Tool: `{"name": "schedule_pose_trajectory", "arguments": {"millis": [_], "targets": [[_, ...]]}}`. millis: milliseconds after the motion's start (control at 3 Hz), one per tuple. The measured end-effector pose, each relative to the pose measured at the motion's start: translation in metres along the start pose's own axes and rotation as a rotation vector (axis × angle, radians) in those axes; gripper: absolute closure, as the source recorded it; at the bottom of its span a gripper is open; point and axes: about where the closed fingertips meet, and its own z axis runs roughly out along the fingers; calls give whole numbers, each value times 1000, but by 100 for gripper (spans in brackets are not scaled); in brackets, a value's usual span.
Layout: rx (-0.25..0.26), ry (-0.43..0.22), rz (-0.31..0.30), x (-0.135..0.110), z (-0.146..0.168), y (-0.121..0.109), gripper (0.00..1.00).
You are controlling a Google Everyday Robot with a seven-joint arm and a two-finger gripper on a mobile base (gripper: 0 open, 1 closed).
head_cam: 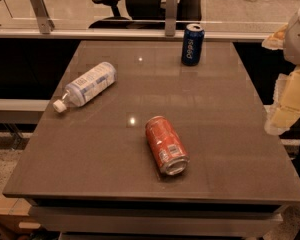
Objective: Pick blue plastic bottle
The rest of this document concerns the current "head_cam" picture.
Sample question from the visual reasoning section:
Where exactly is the wooden box under table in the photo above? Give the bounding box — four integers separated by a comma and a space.
0, 195, 41, 238

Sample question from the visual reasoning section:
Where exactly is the left metal glass bracket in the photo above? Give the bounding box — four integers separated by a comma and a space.
30, 0, 55, 34

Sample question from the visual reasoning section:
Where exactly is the middle metal glass bracket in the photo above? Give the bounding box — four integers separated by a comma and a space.
165, 0, 178, 37

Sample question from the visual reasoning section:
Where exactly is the red soda can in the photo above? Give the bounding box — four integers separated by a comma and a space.
145, 116, 190, 176

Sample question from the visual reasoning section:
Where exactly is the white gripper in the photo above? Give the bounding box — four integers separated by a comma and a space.
262, 8, 300, 135

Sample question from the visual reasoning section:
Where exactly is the clear blue-label plastic bottle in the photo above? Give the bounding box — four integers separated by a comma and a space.
53, 62, 117, 113

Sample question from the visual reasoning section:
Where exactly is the blue Pepsi can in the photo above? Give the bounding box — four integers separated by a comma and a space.
181, 23, 205, 66

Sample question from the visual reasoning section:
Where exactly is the black office chair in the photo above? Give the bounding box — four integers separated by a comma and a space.
90, 0, 202, 30

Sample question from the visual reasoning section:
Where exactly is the glass barrier panel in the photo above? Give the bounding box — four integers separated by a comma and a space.
0, 0, 300, 33

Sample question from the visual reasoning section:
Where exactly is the metal glass bracket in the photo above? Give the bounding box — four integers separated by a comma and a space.
30, 0, 55, 34
165, 0, 178, 37

